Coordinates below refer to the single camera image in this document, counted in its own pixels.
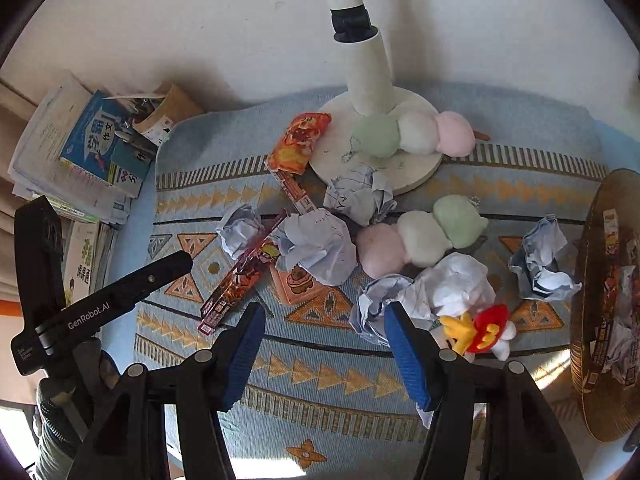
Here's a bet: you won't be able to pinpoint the dark red long box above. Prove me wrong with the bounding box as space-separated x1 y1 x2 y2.
584 244 628 392

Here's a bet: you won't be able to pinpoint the paper ball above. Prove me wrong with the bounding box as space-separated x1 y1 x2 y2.
603 236 639 388

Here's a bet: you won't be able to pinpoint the orange long card box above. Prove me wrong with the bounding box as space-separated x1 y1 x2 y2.
603 209 620 269

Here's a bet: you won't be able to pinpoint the gloved left hand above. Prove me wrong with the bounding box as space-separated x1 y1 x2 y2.
32 337 120 479

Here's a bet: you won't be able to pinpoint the flat books on desk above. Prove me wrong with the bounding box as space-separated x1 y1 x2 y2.
63 222 118 307

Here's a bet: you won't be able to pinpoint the Naruto long card box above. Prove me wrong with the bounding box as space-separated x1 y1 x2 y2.
198 210 288 336

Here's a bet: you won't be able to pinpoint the red yellow chicken plush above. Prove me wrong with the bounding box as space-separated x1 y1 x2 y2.
439 304 516 362

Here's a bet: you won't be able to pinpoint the large crumpled paper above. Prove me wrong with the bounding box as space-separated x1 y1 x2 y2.
349 252 496 347

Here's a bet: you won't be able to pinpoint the capybara pink small box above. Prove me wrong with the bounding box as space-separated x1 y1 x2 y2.
269 266 329 307

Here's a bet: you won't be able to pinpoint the stack of books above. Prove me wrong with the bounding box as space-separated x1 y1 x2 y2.
8 74 156 224

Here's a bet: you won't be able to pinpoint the blue study book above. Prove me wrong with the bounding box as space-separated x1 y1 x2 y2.
60 91 151 198

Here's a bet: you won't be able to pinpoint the tricolour dango plush on mat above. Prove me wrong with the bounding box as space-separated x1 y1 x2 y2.
356 195 488 278

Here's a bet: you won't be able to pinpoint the crumpled paper left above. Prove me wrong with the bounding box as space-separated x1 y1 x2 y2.
216 204 262 261

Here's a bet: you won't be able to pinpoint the crumpled paper centre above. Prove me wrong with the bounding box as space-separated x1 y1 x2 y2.
271 208 357 286

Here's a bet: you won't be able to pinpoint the patterned blue woven mat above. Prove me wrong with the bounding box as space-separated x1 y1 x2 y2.
130 84 608 479

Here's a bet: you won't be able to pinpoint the crumpled paper right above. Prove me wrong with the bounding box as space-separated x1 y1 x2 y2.
508 214 582 302

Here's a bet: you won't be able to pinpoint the cardboard pen holder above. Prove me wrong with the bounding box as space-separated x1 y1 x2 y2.
132 82 204 148

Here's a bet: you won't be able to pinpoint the red box under snack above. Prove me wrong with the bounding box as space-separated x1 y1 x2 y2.
271 170 317 214

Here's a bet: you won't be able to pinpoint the crumpled paper near lamp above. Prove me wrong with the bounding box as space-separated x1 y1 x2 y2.
323 166 397 226

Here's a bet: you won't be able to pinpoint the woven round basket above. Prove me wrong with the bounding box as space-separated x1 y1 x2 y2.
570 169 639 442

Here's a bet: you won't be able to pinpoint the orange snack plush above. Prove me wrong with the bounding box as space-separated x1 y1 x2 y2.
267 113 332 176

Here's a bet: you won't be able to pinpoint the tricolour dango plush on base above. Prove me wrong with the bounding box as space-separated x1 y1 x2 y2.
349 110 489 159

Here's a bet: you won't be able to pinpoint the white desk lamp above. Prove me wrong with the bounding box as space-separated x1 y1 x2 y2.
310 0 442 195

